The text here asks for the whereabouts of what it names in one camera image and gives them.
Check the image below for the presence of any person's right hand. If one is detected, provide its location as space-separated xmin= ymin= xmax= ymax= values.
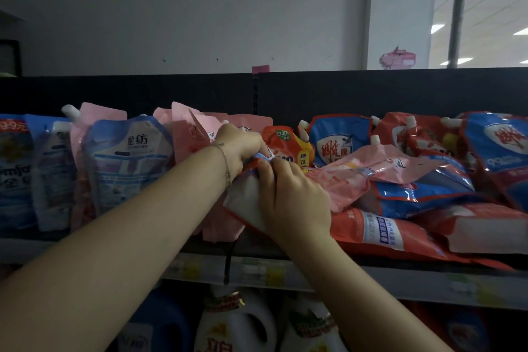
xmin=256 ymin=157 xmax=333 ymax=246

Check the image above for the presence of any person's left hand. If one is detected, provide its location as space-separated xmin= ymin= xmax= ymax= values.
xmin=214 ymin=123 xmax=269 ymax=182

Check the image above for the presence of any white detergent jug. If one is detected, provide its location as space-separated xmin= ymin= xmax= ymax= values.
xmin=280 ymin=296 xmax=349 ymax=352
xmin=194 ymin=286 xmax=278 ymax=352

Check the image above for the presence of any pile of softener pouches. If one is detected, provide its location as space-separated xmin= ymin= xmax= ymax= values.
xmin=24 ymin=114 xmax=79 ymax=233

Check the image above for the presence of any thin chain bracelet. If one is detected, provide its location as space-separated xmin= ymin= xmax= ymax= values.
xmin=211 ymin=142 xmax=233 ymax=188

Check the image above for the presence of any group of Chaoneng floral pouches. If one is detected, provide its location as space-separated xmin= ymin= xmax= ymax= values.
xmin=296 ymin=110 xmax=528 ymax=272

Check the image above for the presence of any dark metal shelf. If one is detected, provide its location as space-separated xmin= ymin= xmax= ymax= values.
xmin=0 ymin=67 xmax=528 ymax=352

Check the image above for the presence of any pink bagged item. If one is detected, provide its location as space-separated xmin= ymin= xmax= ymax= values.
xmin=379 ymin=46 xmax=416 ymax=70

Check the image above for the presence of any yellow price label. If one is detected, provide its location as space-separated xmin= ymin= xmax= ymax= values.
xmin=240 ymin=258 xmax=287 ymax=287
xmin=164 ymin=256 xmax=202 ymax=281
xmin=447 ymin=273 xmax=505 ymax=304

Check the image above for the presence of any person's right forearm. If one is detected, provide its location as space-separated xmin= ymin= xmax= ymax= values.
xmin=284 ymin=225 xmax=454 ymax=352

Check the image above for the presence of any grey vertical pole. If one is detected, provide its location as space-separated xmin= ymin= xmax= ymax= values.
xmin=447 ymin=0 xmax=471 ymax=69

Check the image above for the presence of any person's left forearm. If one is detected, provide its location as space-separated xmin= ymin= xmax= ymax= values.
xmin=0 ymin=143 xmax=234 ymax=352

